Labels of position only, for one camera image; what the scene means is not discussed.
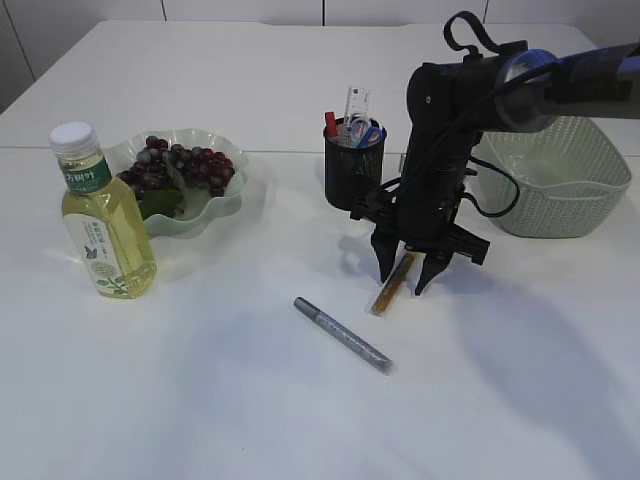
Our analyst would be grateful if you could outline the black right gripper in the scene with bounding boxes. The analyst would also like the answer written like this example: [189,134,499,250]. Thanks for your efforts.
[351,185,490,296]

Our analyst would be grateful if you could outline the gold glitter pen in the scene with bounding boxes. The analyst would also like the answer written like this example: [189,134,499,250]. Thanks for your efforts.
[370,252,417,316]

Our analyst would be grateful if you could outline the silver glitter pen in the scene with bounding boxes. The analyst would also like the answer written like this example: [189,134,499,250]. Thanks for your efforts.
[293,297,394,374]

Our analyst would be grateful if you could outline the blue safety scissors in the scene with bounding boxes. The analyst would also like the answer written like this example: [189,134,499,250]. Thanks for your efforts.
[357,119,387,149]

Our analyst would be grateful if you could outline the pink safety scissors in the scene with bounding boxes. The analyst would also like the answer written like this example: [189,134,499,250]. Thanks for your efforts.
[348,113,371,148]

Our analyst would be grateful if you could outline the clear plastic ruler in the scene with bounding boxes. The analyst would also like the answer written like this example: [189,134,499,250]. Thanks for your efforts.
[343,85,371,131]

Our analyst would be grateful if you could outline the red glitter pen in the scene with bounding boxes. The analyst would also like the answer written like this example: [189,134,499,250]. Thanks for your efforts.
[324,111,338,139]

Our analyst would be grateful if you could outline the purple grape bunch with leaf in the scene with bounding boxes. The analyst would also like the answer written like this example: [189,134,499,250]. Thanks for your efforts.
[117,135,236,219]

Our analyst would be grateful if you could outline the yellow tea bottle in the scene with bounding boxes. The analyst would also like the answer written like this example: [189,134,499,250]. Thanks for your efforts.
[49,122,157,299]

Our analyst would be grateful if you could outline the clear plastic sheet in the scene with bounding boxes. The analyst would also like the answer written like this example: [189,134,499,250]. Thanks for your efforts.
[504,154,544,185]

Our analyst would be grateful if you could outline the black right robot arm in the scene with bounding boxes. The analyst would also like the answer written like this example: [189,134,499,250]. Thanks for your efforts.
[351,43,639,294]

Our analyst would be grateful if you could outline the black mesh pen holder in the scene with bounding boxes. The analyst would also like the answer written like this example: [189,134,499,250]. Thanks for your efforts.
[323,117,386,211]

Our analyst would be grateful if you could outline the green plastic woven basket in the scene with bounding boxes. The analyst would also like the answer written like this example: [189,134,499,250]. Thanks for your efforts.
[475,117,632,239]

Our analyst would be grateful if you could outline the green wavy glass plate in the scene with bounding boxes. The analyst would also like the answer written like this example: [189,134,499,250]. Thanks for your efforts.
[103,128,249,237]

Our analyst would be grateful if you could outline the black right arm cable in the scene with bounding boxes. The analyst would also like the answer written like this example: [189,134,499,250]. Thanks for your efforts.
[369,10,556,219]

